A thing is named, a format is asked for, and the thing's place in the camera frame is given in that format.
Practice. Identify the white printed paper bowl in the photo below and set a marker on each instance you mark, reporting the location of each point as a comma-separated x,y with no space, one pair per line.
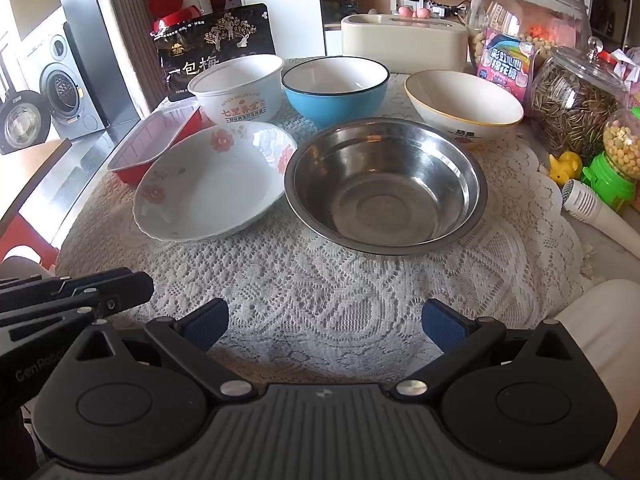
235,85

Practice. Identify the pink candy packet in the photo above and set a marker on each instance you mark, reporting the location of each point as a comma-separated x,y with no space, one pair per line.
505,67

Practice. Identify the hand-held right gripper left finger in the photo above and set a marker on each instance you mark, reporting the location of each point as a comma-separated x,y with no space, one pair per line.
207,321

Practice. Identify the stainless steel bowl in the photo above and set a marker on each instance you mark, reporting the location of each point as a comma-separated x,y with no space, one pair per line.
380,185

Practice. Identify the beige pleated curtain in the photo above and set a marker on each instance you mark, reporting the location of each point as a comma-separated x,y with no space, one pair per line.
125,35

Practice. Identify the white lace tablecloth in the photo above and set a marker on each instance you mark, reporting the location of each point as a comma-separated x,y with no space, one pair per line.
320,285

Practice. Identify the green candy dispenser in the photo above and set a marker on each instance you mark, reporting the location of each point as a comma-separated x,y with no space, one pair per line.
607,180

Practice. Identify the large glass snack jar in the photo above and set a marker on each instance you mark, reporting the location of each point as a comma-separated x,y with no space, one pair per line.
525,5

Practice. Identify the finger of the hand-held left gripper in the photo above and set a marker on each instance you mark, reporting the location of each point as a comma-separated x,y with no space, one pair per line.
45,324
125,282

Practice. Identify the white toy microphone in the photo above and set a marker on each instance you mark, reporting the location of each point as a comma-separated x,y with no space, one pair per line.
600,215

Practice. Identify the wooden side table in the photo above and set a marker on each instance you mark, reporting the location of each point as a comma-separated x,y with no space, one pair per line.
25,175

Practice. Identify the white power strip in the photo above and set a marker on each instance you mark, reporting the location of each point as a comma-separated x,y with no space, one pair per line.
447,9

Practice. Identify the glass jar of seeds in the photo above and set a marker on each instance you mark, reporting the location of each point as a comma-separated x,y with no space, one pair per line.
570,105

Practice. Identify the black snack bag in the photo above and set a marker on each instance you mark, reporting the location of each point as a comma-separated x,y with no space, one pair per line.
220,40

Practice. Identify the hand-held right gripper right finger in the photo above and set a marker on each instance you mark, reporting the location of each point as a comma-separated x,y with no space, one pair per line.
442,323

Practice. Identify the white skateboard deck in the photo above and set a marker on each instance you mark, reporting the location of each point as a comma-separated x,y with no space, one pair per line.
230,1

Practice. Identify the cream tissue box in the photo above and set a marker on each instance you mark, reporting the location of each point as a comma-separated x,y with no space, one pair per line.
400,45

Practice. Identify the grey washing machine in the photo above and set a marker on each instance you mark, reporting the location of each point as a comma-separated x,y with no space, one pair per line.
75,110

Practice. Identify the white yellow-rimmed bowl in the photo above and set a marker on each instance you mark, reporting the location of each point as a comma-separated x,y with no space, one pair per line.
460,100

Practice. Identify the red foil tray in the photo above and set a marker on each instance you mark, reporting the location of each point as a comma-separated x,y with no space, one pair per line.
150,140

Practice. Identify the yellow duck toy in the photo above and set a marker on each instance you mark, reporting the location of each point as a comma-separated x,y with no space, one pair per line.
565,166

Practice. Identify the red vase ornament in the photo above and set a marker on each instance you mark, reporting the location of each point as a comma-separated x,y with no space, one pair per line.
170,0

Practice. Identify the blue bowl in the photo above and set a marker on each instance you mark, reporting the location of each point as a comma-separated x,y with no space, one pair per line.
335,105

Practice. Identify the white floral plate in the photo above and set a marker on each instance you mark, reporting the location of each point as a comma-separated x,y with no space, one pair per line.
210,190

